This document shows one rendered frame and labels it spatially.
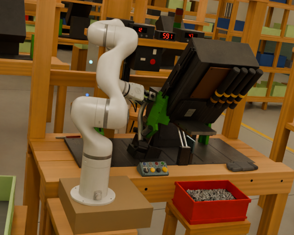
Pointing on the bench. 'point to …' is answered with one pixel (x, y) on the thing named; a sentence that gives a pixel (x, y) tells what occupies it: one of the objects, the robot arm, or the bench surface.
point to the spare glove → (235, 166)
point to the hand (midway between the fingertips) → (149, 97)
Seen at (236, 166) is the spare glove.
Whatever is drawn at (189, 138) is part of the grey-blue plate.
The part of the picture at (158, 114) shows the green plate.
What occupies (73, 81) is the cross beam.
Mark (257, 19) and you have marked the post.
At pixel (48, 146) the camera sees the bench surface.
